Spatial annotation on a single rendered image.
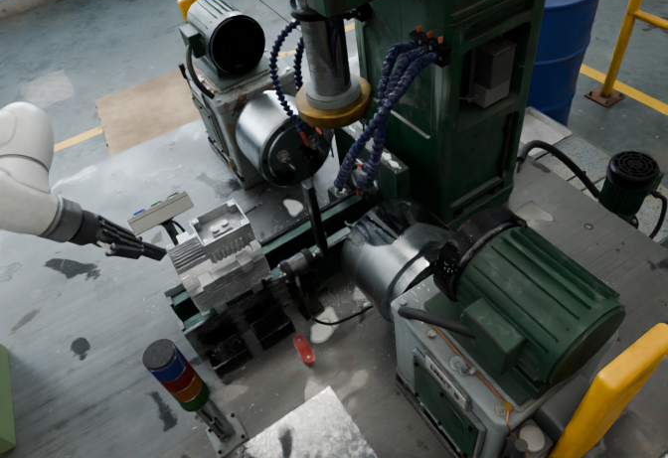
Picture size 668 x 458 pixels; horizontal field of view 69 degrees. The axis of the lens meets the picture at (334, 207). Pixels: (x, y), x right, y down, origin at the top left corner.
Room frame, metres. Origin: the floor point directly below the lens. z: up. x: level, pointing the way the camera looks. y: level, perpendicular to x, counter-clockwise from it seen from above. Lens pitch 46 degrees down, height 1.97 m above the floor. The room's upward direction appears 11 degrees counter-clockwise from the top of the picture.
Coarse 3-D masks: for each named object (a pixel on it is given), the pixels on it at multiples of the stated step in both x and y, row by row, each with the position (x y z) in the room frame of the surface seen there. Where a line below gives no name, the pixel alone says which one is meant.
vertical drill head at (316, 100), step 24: (312, 24) 0.93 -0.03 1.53; (336, 24) 0.93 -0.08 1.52; (312, 48) 0.94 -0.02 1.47; (336, 48) 0.93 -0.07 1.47; (312, 72) 0.95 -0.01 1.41; (336, 72) 0.93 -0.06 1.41; (312, 96) 0.94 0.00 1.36; (336, 96) 0.92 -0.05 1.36; (360, 96) 0.93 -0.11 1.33; (312, 120) 0.90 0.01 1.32; (336, 120) 0.88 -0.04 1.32; (360, 120) 0.95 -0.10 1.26
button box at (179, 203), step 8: (184, 192) 1.01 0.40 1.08; (168, 200) 1.00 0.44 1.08; (176, 200) 1.00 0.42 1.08; (184, 200) 1.00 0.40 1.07; (152, 208) 0.98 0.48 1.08; (160, 208) 0.98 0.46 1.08; (168, 208) 0.98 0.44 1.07; (176, 208) 0.98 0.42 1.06; (184, 208) 0.98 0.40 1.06; (136, 216) 0.96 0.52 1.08; (144, 216) 0.96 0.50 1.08; (152, 216) 0.96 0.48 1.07; (160, 216) 0.96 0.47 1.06; (168, 216) 0.96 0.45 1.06; (128, 224) 0.94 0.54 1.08; (136, 224) 0.94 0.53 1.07; (144, 224) 0.94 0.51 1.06; (152, 224) 0.95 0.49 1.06; (136, 232) 0.93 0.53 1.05
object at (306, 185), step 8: (304, 184) 0.78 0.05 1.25; (312, 184) 0.77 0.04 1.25; (304, 192) 0.77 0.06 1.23; (312, 192) 0.76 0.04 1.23; (312, 200) 0.76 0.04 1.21; (312, 208) 0.76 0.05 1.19; (312, 216) 0.76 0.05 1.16; (320, 216) 0.77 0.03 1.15; (312, 224) 0.77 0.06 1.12; (320, 224) 0.76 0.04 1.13; (320, 232) 0.76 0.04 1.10; (320, 240) 0.76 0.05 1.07; (320, 248) 0.76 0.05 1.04; (328, 248) 0.77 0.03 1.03; (328, 256) 0.76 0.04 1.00
